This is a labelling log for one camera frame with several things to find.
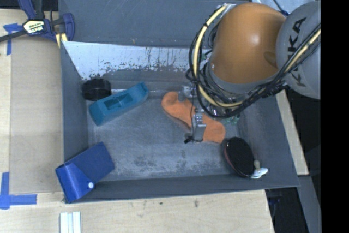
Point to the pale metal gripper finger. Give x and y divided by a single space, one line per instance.
201 131
194 128

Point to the black round cap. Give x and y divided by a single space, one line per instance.
96 89

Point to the orange cloth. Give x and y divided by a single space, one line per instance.
177 107

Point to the teal blue hollow block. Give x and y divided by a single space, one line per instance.
109 112

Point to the grey metal bin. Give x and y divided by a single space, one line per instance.
152 150

